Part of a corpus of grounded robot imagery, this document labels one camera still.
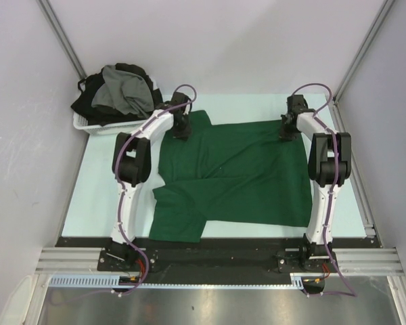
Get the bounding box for left aluminium corner post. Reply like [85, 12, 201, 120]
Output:
[36, 0, 87, 79]

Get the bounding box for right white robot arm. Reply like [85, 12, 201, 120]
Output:
[279, 95, 352, 272]

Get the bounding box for black t shirt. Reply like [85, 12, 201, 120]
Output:
[71, 69, 163, 126]

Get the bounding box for right aluminium corner post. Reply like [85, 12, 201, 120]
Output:
[333, 0, 398, 103]

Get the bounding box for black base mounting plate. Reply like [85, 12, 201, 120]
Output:
[55, 236, 382, 295]

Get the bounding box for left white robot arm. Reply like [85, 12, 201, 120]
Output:
[111, 91, 193, 244]

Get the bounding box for green t shirt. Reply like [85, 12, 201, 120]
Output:
[149, 111, 312, 242]

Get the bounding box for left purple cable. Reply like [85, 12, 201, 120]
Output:
[50, 84, 199, 301]

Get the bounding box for grey t shirt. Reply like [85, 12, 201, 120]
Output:
[91, 64, 154, 118]

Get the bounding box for white plastic laundry basket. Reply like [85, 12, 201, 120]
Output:
[73, 112, 146, 135]

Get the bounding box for aluminium corner post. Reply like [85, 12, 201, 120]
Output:
[333, 0, 398, 103]
[36, 0, 87, 79]

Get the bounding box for white cable duct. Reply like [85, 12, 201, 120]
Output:
[49, 273, 307, 290]

